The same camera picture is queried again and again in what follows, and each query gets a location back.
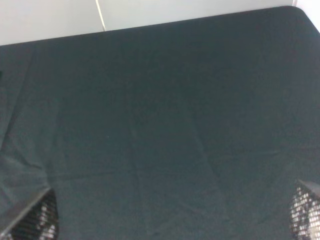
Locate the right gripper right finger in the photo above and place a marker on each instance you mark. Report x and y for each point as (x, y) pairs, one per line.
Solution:
(304, 211)

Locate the black tablecloth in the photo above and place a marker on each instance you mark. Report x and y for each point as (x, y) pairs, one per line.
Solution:
(190, 130)

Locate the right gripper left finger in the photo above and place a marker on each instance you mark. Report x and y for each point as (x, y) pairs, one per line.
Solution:
(35, 218)

